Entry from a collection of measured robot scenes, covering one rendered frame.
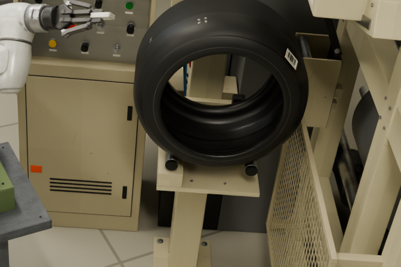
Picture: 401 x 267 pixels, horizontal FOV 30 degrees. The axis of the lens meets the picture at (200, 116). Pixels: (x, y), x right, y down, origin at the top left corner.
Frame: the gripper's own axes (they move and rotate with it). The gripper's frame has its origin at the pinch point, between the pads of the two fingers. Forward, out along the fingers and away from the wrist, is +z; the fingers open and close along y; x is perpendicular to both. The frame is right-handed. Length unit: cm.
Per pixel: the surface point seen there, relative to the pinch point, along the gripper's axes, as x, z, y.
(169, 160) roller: 46, 4, -37
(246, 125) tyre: 71, 20, -19
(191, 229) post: 116, -20, -58
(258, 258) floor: 157, -3, -67
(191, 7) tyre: 23.3, 17.0, 10.3
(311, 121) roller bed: 91, 38, -13
